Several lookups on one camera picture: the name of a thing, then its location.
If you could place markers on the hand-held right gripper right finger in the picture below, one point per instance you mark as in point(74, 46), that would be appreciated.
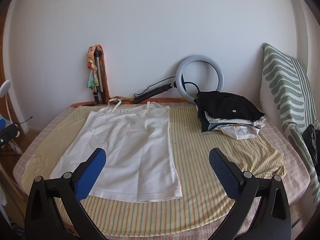
point(223, 172)

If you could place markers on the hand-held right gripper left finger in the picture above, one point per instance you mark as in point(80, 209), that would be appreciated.
point(91, 172)

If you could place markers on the white camisole top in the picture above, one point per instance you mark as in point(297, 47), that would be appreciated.
point(130, 150)

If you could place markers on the yellow striped sheet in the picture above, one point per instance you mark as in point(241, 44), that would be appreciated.
point(195, 155)

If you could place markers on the white printed garment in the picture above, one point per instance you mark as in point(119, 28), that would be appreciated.
point(240, 132)

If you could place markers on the dark teal garment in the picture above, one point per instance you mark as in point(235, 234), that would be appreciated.
point(206, 127)

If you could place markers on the white folded garment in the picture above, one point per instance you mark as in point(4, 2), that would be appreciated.
point(212, 117)

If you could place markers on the pink checked mattress cover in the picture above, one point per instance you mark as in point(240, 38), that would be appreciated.
point(292, 160)

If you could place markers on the black bag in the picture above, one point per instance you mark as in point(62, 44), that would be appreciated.
point(311, 140)

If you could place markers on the silver tripod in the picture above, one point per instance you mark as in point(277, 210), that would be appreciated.
point(98, 67)

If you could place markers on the colourful patterned scarf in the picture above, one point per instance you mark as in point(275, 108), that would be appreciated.
point(90, 65)

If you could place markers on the green striped pillow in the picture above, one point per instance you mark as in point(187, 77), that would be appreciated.
point(282, 80)

